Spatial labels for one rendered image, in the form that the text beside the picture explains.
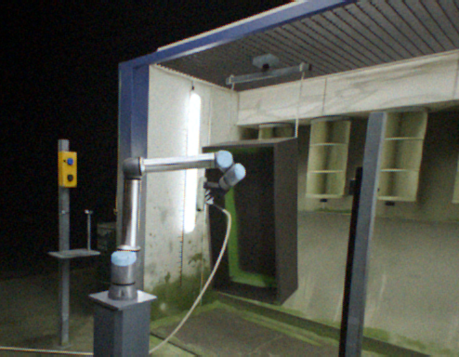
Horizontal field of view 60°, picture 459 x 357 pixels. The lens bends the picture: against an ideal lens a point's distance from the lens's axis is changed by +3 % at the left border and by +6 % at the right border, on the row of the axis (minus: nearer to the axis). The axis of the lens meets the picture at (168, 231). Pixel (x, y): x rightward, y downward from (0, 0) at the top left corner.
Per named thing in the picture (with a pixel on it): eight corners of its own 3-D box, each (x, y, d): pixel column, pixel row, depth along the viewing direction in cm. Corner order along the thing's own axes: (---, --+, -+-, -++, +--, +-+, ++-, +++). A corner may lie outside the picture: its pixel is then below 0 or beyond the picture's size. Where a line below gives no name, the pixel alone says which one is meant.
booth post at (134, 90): (113, 332, 341) (118, 63, 312) (129, 326, 354) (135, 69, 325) (126, 337, 329) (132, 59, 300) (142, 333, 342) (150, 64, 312)
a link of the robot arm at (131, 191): (113, 274, 244) (119, 157, 234) (118, 269, 261) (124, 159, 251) (137, 276, 243) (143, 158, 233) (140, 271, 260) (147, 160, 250)
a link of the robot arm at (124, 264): (108, 283, 227) (109, 254, 224) (113, 276, 244) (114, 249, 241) (133, 284, 226) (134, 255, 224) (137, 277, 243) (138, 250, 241)
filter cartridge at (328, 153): (317, 209, 346) (325, 113, 336) (295, 206, 382) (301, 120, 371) (353, 209, 354) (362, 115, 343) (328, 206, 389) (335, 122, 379)
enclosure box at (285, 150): (232, 275, 347) (225, 141, 314) (298, 288, 310) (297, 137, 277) (212, 290, 322) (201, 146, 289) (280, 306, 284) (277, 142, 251)
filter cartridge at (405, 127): (418, 214, 329) (433, 112, 321) (412, 215, 301) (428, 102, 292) (369, 211, 352) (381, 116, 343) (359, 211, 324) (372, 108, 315)
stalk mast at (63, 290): (64, 343, 316) (64, 140, 295) (68, 345, 312) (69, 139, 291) (58, 345, 312) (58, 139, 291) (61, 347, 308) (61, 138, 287)
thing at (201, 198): (223, 220, 256) (196, 205, 248) (219, 224, 260) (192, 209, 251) (226, 172, 287) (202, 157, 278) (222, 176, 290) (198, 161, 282)
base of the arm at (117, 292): (120, 302, 222) (120, 286, 221) (100, 295, 235) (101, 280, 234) (144, 297, 235) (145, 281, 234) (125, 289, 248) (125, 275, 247)
